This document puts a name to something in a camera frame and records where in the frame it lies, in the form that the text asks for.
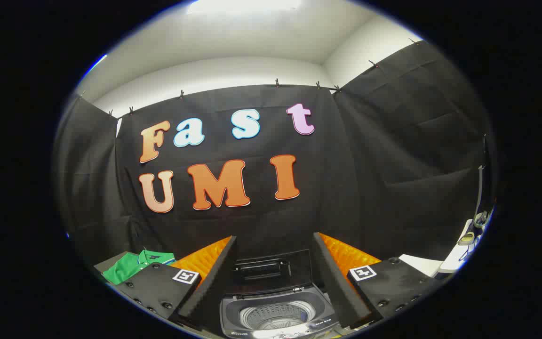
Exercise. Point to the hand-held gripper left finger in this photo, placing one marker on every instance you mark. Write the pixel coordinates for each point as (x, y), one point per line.
(214, 282)

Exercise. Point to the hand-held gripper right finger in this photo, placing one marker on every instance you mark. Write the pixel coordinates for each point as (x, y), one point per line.
(334, 282)

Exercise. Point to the dark transparent washing machine lid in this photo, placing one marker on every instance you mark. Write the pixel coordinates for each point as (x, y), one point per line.
(261, 270)

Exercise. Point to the grey washing machine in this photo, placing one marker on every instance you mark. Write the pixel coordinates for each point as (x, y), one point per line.
(275, 318)

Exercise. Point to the green polo shirt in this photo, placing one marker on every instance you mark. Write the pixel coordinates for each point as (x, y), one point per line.
(125, 269)

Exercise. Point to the white table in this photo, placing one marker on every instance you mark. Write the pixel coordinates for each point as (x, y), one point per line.
(421, 265)

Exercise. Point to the small yellowish device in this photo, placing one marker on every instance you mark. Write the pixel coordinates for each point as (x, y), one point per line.
(466, 238)

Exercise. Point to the ceiling light panel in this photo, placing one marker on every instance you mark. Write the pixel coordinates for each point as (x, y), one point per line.
(243, 4)

